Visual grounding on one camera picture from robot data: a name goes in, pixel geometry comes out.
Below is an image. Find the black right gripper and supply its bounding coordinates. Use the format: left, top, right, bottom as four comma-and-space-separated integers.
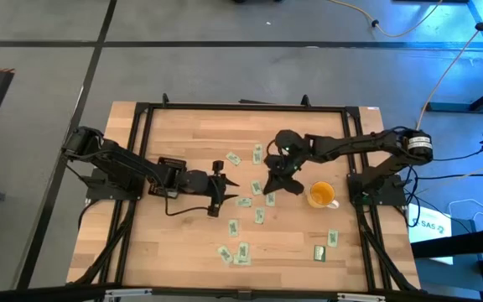
262, 150, 306, 197

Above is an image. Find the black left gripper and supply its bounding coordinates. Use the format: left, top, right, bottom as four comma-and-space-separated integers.
177, 160, 241, 218

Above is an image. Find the yellow ceramic mug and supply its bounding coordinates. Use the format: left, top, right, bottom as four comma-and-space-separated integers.
305, 180, 340, 210

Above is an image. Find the black plastic mesh basket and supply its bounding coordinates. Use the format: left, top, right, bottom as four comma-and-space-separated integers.
146, 155, 189, 200

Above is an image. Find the white paper with logo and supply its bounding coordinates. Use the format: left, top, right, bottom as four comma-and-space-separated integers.
408, 203, 454, 266

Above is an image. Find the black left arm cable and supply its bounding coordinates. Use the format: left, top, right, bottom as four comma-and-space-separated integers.
164, 186, 220, 217

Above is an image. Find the black aluminium table frame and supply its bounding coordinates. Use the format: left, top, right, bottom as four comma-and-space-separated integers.
67, 92, 423, 302

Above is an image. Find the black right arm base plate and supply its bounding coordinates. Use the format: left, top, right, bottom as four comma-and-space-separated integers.
347, 174, 407, 207

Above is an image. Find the black cable bundle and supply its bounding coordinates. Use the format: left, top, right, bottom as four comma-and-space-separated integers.
392, 154, 483, 230

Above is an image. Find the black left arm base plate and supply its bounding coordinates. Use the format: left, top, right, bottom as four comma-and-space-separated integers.
85, 165, 144, 201

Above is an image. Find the yellow floor cable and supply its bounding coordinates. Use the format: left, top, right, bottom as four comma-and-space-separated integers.
329, 0, 446, 39

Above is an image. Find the blue-lit table leg frame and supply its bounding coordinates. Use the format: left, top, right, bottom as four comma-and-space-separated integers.
425, 0, 483, 115

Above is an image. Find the cream floor cable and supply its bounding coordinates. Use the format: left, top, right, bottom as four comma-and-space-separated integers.
415, 0, 483, 131

